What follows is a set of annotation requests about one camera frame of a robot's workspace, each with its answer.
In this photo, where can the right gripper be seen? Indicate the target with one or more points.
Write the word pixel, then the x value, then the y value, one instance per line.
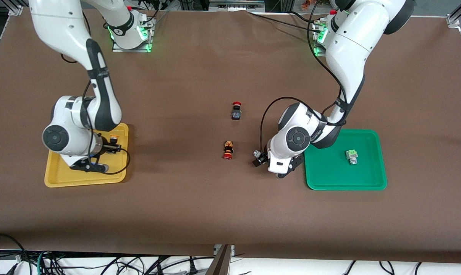
pixel 106 145

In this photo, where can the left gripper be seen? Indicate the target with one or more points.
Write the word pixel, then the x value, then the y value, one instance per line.
pixel 263 157

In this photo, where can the yellow push button switch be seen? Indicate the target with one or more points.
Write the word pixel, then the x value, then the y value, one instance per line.
pixel 114 136

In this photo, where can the green square push button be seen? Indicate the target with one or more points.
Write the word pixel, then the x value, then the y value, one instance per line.
pixel 351 156

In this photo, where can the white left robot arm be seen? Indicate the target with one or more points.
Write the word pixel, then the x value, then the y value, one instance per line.
pixel 348 46

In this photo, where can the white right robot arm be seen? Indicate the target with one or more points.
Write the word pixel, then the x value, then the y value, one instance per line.
pixel 62 26

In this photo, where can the red button orange body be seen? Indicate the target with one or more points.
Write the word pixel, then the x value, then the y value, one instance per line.
pixel 228 149

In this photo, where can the red button black body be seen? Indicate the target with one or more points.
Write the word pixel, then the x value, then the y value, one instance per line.
pixel 236 112

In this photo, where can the yellow plastic tray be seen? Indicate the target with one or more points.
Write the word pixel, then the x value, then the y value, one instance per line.
pixel 58 176

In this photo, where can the green plastic tray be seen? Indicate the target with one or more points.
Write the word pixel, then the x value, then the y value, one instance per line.
pixel 345 177

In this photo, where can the brown table cover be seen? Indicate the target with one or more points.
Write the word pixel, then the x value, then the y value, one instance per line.
pixel 177 214

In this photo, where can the white metal bracket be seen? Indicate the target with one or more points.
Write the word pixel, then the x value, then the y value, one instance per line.
pixel 216 249

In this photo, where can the brown support post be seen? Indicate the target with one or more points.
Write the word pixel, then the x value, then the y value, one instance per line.
pixel 220 264

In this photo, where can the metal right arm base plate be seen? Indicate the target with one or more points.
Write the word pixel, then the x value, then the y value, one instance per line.
pixel 151 36

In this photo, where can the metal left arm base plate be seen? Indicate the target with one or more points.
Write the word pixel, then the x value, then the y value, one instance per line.
pixel 318 52

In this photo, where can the grey metal rail box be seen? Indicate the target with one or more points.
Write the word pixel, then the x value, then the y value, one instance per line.
pixel 236 4

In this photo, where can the aluminium frame corner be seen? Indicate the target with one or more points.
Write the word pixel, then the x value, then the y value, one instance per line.
pixel 457 15
pixel 15 8

